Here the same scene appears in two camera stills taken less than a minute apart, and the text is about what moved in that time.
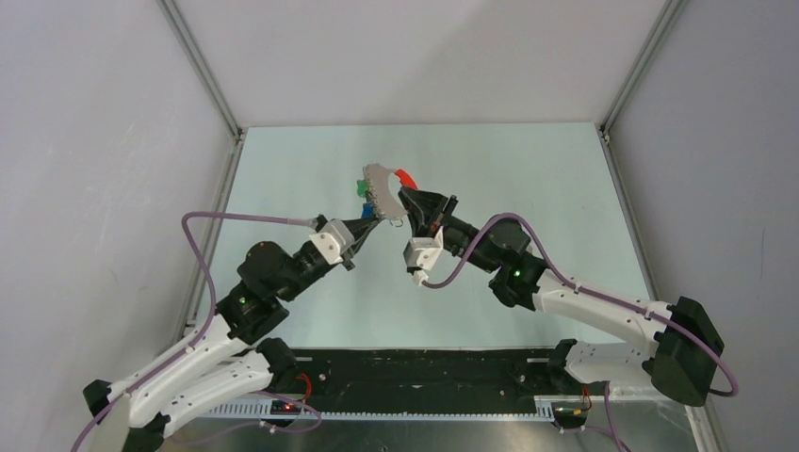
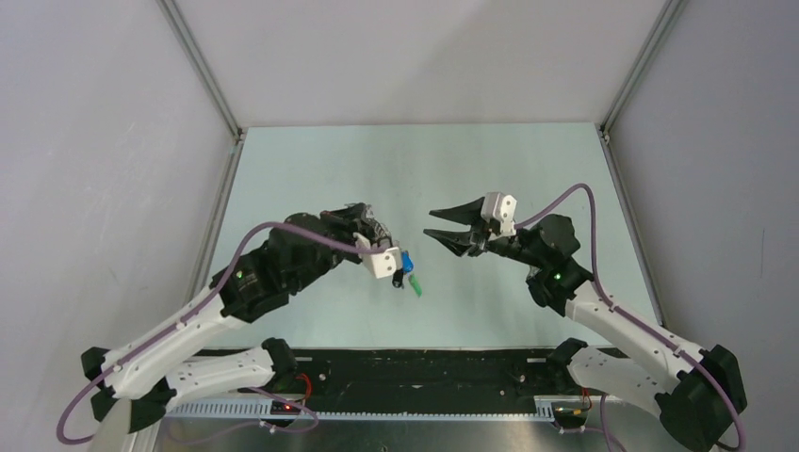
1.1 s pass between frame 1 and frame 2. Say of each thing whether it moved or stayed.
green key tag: moved
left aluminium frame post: stayed
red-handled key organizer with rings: moved
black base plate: stayed
